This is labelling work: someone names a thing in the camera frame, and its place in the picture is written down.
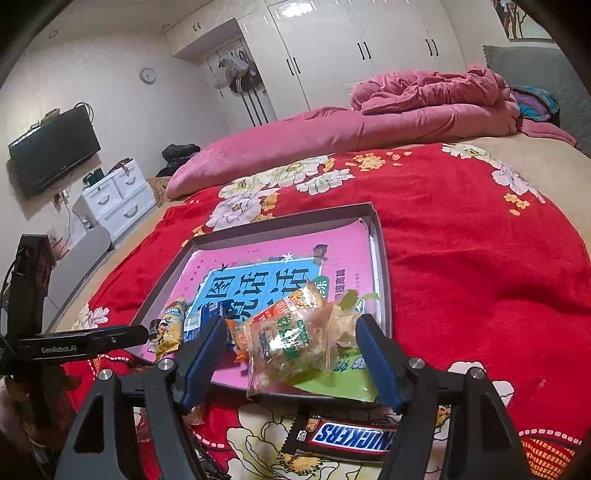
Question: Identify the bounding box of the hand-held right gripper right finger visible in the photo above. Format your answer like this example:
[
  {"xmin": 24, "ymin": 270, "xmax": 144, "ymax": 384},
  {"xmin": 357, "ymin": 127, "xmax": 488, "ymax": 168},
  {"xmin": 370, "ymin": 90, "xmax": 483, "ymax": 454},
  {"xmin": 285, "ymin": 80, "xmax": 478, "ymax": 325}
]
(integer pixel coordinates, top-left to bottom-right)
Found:
[{"xmin": 355, "ymin": 314, "xmax": 532, "ymax": 480}]

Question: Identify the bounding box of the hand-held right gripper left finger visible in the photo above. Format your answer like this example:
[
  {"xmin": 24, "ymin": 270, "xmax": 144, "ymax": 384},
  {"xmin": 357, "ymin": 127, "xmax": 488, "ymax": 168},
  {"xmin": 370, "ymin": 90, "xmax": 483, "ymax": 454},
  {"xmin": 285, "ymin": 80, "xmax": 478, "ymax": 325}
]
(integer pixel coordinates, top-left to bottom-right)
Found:
[{"xmin": 53, "ymin": 315, "xmax": 229, "ymax": 480}]

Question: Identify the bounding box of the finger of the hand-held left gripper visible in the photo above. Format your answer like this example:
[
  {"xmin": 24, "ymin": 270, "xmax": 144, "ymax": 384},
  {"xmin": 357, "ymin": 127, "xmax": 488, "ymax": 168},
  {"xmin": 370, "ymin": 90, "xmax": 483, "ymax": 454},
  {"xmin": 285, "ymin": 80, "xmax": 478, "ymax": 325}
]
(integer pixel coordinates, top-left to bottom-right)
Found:
[{"xmin": 92, "ymin": 324, "xmax": 149, "ymax": 348}]

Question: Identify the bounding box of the light green snack packet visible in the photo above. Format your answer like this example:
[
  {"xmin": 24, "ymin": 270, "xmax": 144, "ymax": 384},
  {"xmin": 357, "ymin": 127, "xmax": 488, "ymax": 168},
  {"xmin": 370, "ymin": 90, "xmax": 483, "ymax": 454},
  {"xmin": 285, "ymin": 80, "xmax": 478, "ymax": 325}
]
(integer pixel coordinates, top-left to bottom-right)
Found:
[{"xmin": 291, "ymin": 293, "xmax": 382, "ymax": 402}]

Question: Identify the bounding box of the orange snack packet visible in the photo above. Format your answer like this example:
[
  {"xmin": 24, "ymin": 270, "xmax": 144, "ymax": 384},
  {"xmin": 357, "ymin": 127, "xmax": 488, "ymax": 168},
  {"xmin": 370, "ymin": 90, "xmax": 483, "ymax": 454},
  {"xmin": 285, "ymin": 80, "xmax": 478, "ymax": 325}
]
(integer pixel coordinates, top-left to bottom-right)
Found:
[{"xmin": 226, "ymin": 318, "xmax": 252, "ymax": 365}]

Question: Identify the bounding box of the blue candy packet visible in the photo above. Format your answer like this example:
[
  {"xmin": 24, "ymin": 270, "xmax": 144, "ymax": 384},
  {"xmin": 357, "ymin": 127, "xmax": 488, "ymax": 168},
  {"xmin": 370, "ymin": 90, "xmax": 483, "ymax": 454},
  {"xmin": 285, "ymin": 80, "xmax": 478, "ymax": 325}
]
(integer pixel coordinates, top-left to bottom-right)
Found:
[{"xmin": 183, "ymin": 308, "xmax": 222, "ymax": 343}]

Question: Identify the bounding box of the golden snack bar packet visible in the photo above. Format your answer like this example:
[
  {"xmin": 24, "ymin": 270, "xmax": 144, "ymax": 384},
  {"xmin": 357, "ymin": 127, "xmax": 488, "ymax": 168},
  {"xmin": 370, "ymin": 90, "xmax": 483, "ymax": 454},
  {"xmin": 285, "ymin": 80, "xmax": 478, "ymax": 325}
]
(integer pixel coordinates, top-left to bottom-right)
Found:
[{"xmin": 152, "ymin": 296, "xmax": 188, "ymax": 363}]

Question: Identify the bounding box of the golden candy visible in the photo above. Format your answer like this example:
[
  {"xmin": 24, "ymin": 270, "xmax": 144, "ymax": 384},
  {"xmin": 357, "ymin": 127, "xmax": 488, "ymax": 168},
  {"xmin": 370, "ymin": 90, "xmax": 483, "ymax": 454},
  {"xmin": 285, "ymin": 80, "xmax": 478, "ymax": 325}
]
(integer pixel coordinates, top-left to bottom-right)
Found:
[{"xmin": 330, "ymin": 288, "xmax": 365, "ymax": 352}]

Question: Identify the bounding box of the dark chocolate bar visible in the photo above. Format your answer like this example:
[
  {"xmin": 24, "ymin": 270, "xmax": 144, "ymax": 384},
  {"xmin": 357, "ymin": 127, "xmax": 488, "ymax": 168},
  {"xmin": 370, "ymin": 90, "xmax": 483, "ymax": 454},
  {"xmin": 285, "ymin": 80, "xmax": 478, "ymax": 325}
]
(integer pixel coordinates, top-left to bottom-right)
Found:
[{"xmin": 281, "ymin": 408, "xmax": 400, "ymax": 462}]

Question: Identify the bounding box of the clear nut brittle packet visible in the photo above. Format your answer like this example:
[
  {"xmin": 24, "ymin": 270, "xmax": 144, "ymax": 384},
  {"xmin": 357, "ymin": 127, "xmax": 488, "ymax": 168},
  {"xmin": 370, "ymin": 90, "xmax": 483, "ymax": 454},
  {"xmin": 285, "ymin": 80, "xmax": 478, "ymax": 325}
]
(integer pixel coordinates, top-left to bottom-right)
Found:
[{"xmin": 242, "ymin": 281, "xmax": 345, "ymax": 401}]

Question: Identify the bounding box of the dark shallow tray pink bottom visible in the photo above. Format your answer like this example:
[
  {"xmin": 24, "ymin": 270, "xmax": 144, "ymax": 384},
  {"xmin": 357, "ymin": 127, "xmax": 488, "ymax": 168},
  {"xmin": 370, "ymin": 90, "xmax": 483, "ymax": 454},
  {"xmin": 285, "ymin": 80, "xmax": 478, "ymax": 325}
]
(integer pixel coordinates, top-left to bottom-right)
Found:
[{"xmin": 130, "ymin": 202, "xmax": 393, "ymax": 407}]

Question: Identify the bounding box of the person's left forearm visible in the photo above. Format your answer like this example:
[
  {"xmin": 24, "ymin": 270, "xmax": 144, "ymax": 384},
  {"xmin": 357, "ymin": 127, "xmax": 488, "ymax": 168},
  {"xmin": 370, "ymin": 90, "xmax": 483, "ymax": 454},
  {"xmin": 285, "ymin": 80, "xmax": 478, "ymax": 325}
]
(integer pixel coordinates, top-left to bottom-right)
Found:
[{"xmin": 0, "ymin": 374, "xmax": 28, "ymax": 446}]

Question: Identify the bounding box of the white drawer chest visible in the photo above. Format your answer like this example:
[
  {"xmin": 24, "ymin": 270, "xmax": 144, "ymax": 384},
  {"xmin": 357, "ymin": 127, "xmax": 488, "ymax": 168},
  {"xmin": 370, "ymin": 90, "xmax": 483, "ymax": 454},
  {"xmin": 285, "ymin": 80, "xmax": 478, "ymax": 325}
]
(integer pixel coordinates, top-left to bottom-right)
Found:
[{"xmin": 74, "ymin": 159, "xmax": 158, "ymax": 245}]

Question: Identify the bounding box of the red floral blanket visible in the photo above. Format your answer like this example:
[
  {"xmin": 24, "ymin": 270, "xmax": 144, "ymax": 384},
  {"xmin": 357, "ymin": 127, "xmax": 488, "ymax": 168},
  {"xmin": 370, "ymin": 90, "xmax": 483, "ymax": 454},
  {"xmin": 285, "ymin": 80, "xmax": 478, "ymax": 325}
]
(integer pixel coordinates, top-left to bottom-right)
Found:
[{"xmin": 60, "ymin": 142, "xmax": 591, "ymax": 480}]

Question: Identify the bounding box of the black clothing pile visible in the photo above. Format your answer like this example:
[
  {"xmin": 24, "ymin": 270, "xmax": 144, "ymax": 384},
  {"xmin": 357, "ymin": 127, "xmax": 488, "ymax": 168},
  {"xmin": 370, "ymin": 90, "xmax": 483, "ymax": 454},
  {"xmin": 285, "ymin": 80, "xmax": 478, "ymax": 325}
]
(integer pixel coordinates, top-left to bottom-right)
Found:
[{"xmin": 161, "ymin": 143, "xmax": 201, "ymax": 178}]

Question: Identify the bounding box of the pink quilt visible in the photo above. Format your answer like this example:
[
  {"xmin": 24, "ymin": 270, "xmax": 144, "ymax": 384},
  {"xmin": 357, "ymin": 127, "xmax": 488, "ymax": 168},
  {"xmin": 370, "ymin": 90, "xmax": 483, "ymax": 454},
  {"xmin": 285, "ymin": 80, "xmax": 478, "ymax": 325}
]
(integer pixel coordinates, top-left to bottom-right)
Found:
[{"xmin": 165, "ymin": 102, "xmax": 522, "ymax": 200}]

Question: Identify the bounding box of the crumpled pink blanket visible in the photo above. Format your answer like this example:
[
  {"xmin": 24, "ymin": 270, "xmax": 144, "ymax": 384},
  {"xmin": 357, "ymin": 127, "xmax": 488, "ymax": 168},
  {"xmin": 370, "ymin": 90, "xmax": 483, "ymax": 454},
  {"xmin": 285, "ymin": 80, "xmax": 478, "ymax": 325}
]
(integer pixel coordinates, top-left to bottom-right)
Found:
[{"xmin": 349, "ymin": 65, "xmax": 578, "ymax": 147}]

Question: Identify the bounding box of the multicoloured striped cloth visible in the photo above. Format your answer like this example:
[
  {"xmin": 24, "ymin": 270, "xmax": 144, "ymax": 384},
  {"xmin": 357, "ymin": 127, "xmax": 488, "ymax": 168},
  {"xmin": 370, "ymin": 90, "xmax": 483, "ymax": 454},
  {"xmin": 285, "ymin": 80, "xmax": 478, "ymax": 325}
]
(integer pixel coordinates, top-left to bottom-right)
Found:
[{"xmin": 512, "ymin": 88, "xmax": 561, "ymax": 127}]

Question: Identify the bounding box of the white overhead cabinet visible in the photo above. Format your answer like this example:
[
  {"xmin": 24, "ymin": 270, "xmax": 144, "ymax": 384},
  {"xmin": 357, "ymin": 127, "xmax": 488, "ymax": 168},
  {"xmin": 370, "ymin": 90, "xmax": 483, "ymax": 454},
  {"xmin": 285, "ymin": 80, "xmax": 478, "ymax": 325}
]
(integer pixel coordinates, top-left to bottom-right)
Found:
[{"xmin": 166, "ymin": 18, "xmax": 241, "ymax": 61}]

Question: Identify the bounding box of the white wardrobe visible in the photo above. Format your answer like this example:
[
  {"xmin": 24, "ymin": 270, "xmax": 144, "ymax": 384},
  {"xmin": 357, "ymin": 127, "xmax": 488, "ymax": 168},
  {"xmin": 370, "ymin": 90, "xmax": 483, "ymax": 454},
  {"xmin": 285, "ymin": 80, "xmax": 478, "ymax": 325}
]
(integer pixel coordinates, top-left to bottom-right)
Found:
[{"xmin": 238, "ymin": 0, "xmax": 467, "ymax": 125}]

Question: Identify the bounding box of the grey padded headboard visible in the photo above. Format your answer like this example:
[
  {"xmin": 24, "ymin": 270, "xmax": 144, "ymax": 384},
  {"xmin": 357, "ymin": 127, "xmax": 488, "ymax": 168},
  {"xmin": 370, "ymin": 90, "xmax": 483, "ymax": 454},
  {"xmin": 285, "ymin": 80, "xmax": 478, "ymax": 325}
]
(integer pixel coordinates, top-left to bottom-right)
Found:
[{"xmin": 482, "ymin": 44, "xmax": 591, "ymax": 155}]

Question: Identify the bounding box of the black wall television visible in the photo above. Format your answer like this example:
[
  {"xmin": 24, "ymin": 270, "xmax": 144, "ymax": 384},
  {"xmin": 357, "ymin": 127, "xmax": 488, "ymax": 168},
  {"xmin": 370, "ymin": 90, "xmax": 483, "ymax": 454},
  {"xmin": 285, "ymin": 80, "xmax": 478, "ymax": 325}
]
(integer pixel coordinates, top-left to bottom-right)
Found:
[{"xmin": 8, "ymin": 107, "xmax": 101, "ymax": 201}]

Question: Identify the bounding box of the wall hook rack with bags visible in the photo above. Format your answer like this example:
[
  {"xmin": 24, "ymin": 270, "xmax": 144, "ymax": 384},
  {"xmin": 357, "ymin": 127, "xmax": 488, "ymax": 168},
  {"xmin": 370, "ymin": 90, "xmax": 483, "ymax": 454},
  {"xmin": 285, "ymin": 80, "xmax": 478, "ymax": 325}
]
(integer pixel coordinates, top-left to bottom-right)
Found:
[{"xmin": 210, "ymin": 46, "xmax": 269, "ymax": 125}]

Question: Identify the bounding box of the flower tree wall painting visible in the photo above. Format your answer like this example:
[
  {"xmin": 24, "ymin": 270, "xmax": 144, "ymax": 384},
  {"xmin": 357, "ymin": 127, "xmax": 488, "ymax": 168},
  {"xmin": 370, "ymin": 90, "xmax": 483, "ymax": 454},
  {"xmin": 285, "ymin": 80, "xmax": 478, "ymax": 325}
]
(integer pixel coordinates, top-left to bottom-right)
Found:
[{"xmin": 492, "ymin": 0, "xmax": 555, "ymax": 42}]

